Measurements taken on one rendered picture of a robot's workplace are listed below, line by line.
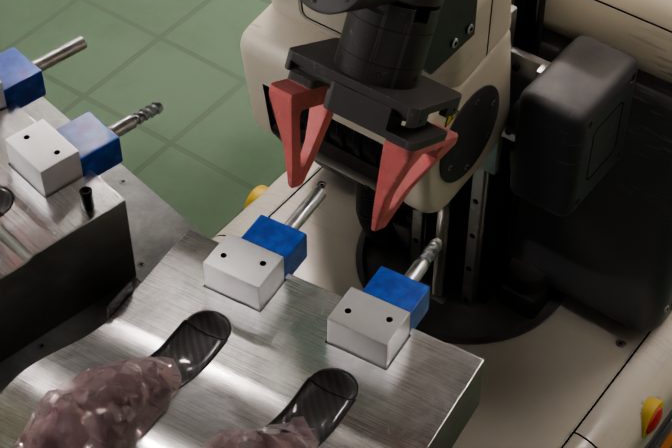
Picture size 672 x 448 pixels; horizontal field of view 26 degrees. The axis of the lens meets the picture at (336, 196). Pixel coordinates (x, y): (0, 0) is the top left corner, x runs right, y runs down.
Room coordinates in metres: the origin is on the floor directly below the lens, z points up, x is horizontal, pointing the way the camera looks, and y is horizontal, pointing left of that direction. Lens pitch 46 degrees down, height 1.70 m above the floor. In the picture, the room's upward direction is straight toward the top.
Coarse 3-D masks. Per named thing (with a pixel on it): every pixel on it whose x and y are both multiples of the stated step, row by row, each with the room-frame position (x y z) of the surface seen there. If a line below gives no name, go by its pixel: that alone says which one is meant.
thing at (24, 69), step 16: (64, 48) 0.96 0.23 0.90; (80, 48) 0.97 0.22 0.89; (0, 64) 0.93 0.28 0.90; (16, 64) 0.93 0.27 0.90; (32, 64) 0.93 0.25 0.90; (48, 64) 0.94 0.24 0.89; (0, 80) 0.91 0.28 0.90; (16, 80) 0.91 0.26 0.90; (32, 80) 0.91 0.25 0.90; (0, 96) 0.89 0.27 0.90; (16, 96) 0.90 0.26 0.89; (32, 96) 0.91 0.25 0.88
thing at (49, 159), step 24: (72, 120) 0.86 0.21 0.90; (96, 120) 0.86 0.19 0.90; (120, 120) 0.87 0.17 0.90; (144, 120) 0.88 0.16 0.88; (24, 144) 0.82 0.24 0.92; (48, 144) 0.82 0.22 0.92; (72, 144) 0.83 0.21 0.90; (96, 144) 0.83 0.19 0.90; (120, 144) 0.84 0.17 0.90; (24, 168) 0.81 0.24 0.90; (48, 168) 0.79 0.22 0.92; (72, 168) 0.81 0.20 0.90; (96, 168) 0.82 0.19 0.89; (48, 192) 0.79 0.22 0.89
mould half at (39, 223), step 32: (0, 128) 0.87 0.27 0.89; (0, 160) 0.83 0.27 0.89; (32, 192) 0.79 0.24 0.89; (64, 192) 0.79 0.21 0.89; (96, 192) 0.79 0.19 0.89; (0, 224) 0.76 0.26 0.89; (32, 224) 0.76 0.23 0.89; (64, 224) 0.76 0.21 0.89; (96, 224) 0.77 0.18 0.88; (128, 224) 0.79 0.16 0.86; (0, 256) 0.73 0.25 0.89; (32, 256) 0.73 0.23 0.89; (64, 256) 0.74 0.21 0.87; (96, 256) 0.76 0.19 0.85; (128, 256) 0.78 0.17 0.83; (0, 288) 0.71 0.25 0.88; (32, 288) 0.72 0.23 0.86; (64, 288) 0.74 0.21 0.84; (96, 288) 0.76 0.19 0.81; (0, 320) 0.70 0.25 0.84; (32, 320) 0.72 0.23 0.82; (64, 320) 0.74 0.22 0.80; (0, 352) 0.70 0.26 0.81
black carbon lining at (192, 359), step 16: (192, 320) 0.69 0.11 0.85; (208, 320) 0.70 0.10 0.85; (224, 320) 0.69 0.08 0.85; (176, 336) 0.68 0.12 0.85; (192, 336) 0.68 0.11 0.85; (208, 336) 0.68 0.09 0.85; (224, 336) 0.68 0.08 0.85; (160, 352) 0.66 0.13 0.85; (176, 352) 0.67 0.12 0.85; (192, 352) 0.67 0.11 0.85; (208, 352) 0.67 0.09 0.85; (192, 368) 0.65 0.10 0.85; (304, 384) 0.63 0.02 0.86; (320, 384) 0.64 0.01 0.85; (336, 384) 0.64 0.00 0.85; (352, 384) 0.64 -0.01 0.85; (304, 400) 0.62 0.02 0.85; (320, 400) 0.62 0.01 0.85; (336, 400) 0.62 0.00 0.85; (352, 400) 0.62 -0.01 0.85; (288, 416) 0.61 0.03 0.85; (304, 416) 0.61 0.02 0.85; (320, 416) 0.61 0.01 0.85; (336, 416) 0.61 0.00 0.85; (320, 432) 0.59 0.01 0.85
